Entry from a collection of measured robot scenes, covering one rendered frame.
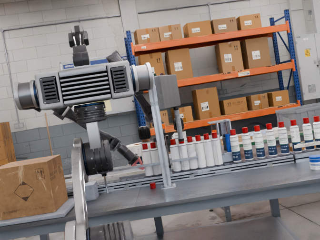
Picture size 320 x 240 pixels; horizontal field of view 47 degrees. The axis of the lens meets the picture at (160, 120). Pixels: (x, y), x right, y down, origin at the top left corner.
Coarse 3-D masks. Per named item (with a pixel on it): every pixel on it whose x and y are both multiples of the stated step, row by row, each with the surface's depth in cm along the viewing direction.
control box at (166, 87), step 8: (160, 80) 208; (168, 80) 213; (176, 80) 220; (160, 88) 208; (168, 88) 213; (176, 88) 219; (160, 96) 209; (168, 96) 212; (176, 96) 219; (160, 104) 210; (168, 104) 211; (176, 104) 218
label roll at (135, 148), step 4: (132, 144) 291; (136, 144) 290; (128, 148) 280; (132, 148) 278; (136, 148) 277; (140, 148) 277; (136, 152) 277; (140, 152) 277; (140, 156) 277; (136, 164) 278
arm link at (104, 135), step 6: (54, 114) 212; (66, 114) 213; (72, 114) 214; (72, 120) 215; (84, 126) 218; (102, 132) 222; (102, 138) 222; (108, 138) 223; (114, 138) 225; (114, 144) 225
